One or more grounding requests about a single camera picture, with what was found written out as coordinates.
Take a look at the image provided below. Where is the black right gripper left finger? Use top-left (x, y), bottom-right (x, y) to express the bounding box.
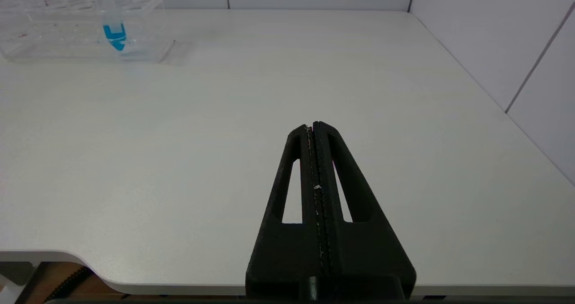
top-left (246, 123), bottom-right (326, 301)

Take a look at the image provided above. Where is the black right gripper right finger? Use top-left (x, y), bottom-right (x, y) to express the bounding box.
top-left (313, 121), bottom-right (417, 301)

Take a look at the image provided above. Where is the clear acrylic test tube rack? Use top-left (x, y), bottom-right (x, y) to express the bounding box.
top-left (0, 0), bottom-right (176, 65)

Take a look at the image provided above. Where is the test tube with blue pigment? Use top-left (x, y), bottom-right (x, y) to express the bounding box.
top-left (90, 0), bottom-right (128, 51)

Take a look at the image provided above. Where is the black corrugated cable conduit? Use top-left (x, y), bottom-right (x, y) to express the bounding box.
top-left (44, 265), bottom-right (93, 303)

